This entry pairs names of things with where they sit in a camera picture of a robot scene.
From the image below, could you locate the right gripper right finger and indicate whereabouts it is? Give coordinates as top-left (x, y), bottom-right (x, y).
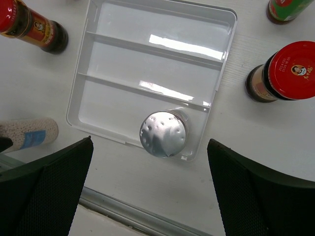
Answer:
top-left (207, 139), bottom-right (315, 236)

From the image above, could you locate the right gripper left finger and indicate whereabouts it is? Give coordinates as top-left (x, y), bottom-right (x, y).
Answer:
top-left (0, 137), bottom-right (94, 236)

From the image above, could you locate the silver-lid white shaker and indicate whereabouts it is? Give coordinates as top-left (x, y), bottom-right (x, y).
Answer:
top-left (139, 107), bottom-right (190, 158)
top-left (0, 118), bottom-right (59, 153)

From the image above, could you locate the red-lid chili jar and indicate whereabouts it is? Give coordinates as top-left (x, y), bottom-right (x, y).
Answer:
top-left (245, 41), bottom-right (315, 103)
top-left (0, 0), bottom-right (68, 55)

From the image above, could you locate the yellow-cap sauce bottle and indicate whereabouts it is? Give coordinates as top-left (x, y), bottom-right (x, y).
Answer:
top-left (266, 0), bottom-right (314, 25)

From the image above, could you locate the white divided plastic tray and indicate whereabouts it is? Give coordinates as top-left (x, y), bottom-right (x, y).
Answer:
top-left (66, 0), bottom-right (238, 162)

